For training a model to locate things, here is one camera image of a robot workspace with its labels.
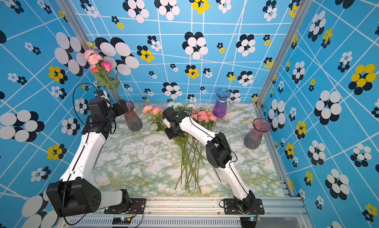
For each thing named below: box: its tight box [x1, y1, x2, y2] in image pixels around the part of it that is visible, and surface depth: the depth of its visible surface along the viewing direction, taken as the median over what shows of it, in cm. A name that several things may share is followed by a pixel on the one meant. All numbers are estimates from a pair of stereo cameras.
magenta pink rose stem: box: [101, 60, 121, 101], surface depth 81 cm
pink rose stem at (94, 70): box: [90, 66, 120, 98], surface depth 84 cm
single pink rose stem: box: [90, 66, 121, 102], surface depth 84 cm
